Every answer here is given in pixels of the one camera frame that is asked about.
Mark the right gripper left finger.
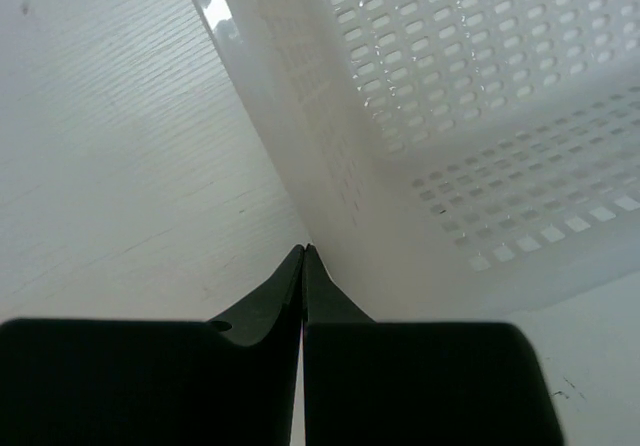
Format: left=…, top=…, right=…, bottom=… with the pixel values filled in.
left=1, top=246, right=304, bottom=445

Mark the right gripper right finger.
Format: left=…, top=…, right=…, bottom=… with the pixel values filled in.
left=301, top=246, right=565, bottom=445

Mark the white plastic basket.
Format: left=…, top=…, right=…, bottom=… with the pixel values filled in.
left=192, top=0, right=639, bottom=319

